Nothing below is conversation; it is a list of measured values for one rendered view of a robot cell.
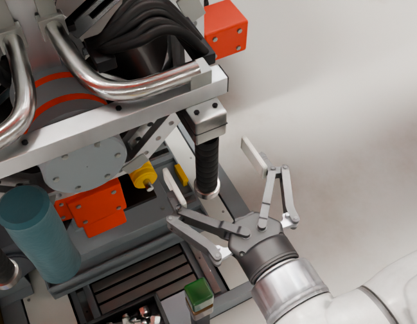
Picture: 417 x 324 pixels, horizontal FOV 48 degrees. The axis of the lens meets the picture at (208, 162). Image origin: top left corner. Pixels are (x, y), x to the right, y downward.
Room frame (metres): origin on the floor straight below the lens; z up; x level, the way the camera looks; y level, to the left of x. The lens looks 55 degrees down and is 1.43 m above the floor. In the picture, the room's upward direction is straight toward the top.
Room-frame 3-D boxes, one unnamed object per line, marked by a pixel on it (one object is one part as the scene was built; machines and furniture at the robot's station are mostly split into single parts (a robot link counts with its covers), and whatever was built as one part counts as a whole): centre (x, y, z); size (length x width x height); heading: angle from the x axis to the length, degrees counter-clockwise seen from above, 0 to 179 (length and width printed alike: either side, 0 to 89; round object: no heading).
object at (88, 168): (0.49, 0.23, 0.85); 0.21 x 0.14 x 0.14; 27
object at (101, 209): (0.59, 0.28, 0.48); 0.16 x 0.12 x 0.17; 27
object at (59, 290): (0.73, 0.30, 0.13); 0.50 x 0.36 x 0.10; 117
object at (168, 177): (0.37, 0.05, 0.83); 0.07 x 0.01 x 0.03; 27
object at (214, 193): (0.42, 0.00, 0.83); 0.04 x 0.04 x 0.16
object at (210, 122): (0.45, 0.02, 0.93); 0.09 x 0.05 x 0.05; 27
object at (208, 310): (0.28, 0.02, 0.59); 0.04 x 0.04 x 0.04; 27
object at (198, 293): (0.28, 0.02, 0.64); 0.04 x 0.04 x 0.04; 27
